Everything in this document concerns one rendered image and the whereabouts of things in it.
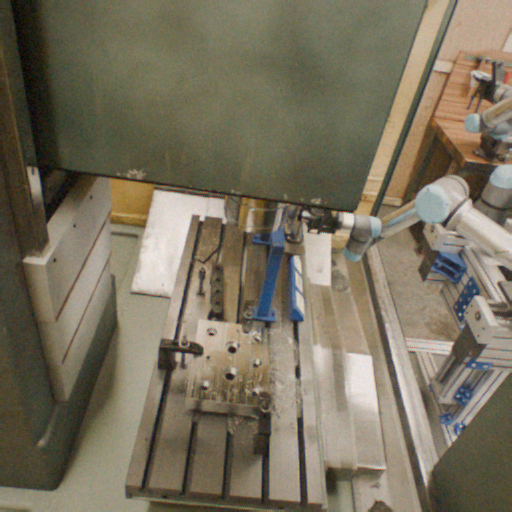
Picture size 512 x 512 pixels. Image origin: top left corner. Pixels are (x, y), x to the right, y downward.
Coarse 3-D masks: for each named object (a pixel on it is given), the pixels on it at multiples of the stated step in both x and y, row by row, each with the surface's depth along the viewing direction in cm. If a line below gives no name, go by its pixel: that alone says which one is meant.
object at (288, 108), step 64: (64, 0) 74; (128, 0) 73; (192, 0) 73; (256, 0) 73; (320, 0) 73; (384, 0) 72; (64, 64) 80; (128, 64) 80; (192, 64) 79; (256, 64) 79; (320, 64) 79; (384, 64) 78; (64, 128) 87; (128, 128) 87; (192, 128) 87; (256, 128) 86; (320, 128) 86; (384, 128) 86; (256, 192) 95; (320, 192) 94
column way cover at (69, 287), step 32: (96, 192) 124; (64, 224) 105; (96, 224) 128; (32, 256) 95; (64, 256) 105; (96, 256) 135; (32, 288) 98; (64, 288) 108; (96, 288) 138; (64, 320) 113; (96, 320) 147; (64, 352) 117; (64, 384) 122
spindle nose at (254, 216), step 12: (228, 204) 107; (240, 204) 104; (252, 204) 102; (264, 204) 102; (276, 204) 103; (288, 204) 107; (228, 216) 108; (240, 216) 105; (252, 216) 104; (264, 216) 104; (276, 216) 106; (240, 228) 107; (252, 228) 106; (264, 228) 107; (276, 228) 109
